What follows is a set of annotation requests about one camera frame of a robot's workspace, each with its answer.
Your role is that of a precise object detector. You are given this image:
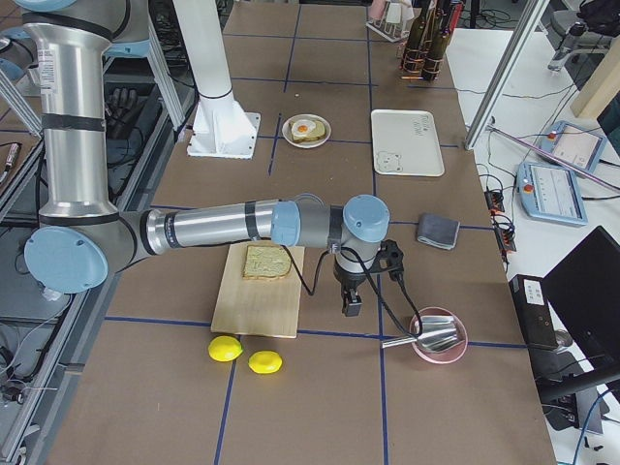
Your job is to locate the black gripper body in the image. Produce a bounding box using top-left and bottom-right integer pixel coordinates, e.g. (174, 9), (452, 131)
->
(333, 259), (366, 295)

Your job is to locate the bread slice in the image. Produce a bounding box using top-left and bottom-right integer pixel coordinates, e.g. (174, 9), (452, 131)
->
(242, 245), (292, 280)
(291, 119), (326, 143)

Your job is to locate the white round plate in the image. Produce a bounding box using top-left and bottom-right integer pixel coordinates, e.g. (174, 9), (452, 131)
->
(281, 113), (331, 149)

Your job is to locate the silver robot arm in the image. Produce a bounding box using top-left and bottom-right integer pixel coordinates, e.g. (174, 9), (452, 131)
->
(21, 1), (389, 316)

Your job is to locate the cream serving tray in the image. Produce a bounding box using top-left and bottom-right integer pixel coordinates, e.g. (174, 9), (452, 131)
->
(371, 109), (445, 177)

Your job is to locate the wooden cutting board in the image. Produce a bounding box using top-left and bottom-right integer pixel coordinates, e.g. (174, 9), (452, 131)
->
(211, 241), (304, 338)

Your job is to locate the steel scoop utensil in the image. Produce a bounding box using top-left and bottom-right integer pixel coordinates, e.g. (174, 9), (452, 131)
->
(381, 315), (465, 354)

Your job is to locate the right yellow lemon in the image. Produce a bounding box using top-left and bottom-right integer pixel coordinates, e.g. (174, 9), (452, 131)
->
(248, 351), (283, 375)

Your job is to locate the yellow lemon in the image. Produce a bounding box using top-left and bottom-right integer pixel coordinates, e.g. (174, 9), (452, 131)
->
(207, 335), (243, 362)
(248, 351), (283, 375)

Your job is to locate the grey folded cloth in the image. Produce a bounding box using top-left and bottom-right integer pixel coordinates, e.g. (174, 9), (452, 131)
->
(417, 212), (460, 250)

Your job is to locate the pink bowl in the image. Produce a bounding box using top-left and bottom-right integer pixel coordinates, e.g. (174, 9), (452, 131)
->
(412, 307), (468, 364)

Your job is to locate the left yellow lemon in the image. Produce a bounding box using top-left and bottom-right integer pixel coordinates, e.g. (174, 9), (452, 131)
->
(207, 335), (243, 362)

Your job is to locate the fried egg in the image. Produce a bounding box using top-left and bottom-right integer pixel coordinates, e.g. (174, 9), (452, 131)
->
(291, 119), (316, 139)

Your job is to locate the black computer box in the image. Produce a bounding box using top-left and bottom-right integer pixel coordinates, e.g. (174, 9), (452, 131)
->
(509, 274), (558, 351)

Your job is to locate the near teach pendant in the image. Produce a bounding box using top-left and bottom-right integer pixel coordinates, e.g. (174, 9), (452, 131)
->
(516, 162), (588, 227)

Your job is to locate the teach pendant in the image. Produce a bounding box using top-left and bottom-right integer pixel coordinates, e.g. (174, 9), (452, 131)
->
(540, 120), (607, 173)
(516, 162), (588, 227)

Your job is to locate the dark wine bottle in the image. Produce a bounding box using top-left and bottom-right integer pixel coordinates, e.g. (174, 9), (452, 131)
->
(404, 1), (437, 48)
(421, 1), (462, 81)

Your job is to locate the black monitor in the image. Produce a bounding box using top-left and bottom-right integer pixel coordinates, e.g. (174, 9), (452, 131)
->
(539, 226), (619, 403)

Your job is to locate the far teach pendant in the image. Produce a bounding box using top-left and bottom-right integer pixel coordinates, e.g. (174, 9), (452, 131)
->
(540, 120), (607, 173)

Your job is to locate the white dish rack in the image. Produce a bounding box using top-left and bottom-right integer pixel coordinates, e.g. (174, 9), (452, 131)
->
(366, 0), (415, 43)

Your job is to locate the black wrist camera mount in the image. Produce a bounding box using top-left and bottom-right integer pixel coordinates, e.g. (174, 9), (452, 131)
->
(370, 239), (404, 284)

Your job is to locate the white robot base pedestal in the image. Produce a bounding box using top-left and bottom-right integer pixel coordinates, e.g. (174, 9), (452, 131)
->
(173, 0), (261, 159)

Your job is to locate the copper wire bottle rack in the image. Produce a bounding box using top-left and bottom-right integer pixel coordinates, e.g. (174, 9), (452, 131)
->
(400, 41), (446, 81)

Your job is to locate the aluminium frame post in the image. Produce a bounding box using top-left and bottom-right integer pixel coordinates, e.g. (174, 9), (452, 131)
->
(464, 0), (550, 150)

